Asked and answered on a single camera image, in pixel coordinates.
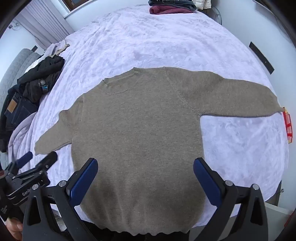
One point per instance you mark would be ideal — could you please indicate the dark blue jeans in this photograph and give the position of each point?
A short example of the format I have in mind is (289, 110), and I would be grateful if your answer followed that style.
(17, 110)

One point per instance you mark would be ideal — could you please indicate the folded denim garment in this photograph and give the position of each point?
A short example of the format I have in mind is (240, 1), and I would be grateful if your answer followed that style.
(171, 2)

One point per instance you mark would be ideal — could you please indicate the beige cloth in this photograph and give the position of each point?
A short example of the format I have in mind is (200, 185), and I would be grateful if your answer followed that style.
(60, 48)

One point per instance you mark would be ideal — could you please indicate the standing fan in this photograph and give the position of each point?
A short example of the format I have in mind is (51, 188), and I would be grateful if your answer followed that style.
(217, 15)

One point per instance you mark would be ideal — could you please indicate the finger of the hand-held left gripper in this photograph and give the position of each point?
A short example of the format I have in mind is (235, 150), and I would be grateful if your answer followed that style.
(47, 161)
(24, 158)

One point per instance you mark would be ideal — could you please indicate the wall socket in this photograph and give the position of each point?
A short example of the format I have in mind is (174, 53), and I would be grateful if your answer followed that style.
(10, 26)

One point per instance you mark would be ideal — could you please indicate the taupe knit sweater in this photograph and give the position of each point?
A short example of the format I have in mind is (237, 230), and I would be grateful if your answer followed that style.
(143, 129)

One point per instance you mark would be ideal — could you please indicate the framed wall picture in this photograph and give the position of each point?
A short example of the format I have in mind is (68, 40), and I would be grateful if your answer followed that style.
(71, 3)

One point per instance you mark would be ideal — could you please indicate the person's left hand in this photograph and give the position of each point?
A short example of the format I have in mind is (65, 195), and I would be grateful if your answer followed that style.
(14, 228)

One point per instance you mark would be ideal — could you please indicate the white cabinet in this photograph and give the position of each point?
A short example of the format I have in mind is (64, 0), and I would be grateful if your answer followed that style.
(277, 208)

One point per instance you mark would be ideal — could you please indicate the black strip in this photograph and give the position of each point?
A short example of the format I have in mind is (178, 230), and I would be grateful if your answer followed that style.
(261, 57)

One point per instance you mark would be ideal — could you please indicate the maroon garment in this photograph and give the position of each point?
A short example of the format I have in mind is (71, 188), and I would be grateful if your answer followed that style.
(165, 9)

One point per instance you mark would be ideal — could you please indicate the lavender fluffy blanket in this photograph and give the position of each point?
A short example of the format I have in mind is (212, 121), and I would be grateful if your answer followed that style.
(143, 41)

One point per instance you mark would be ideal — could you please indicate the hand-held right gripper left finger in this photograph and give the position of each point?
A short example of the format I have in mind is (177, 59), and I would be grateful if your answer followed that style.
(84, 180)

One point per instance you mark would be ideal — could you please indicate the white puffer jacket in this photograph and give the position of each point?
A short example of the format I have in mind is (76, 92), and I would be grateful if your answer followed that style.
(203, 3)

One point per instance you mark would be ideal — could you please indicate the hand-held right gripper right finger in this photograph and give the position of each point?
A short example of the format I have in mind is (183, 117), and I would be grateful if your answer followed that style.
(207, 183)

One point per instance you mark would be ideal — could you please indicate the black jacket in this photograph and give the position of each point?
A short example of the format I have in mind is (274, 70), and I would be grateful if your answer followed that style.
(44, 74)

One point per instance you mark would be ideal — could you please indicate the red patterned object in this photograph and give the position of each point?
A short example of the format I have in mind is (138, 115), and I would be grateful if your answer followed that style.
(288, 122)

